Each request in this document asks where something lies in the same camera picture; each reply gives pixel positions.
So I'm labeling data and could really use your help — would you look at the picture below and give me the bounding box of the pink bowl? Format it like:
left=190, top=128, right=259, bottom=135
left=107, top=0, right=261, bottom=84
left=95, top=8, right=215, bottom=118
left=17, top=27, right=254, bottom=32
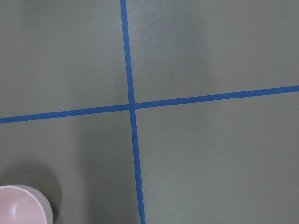
left=0, top=185, right=53, bottom=224

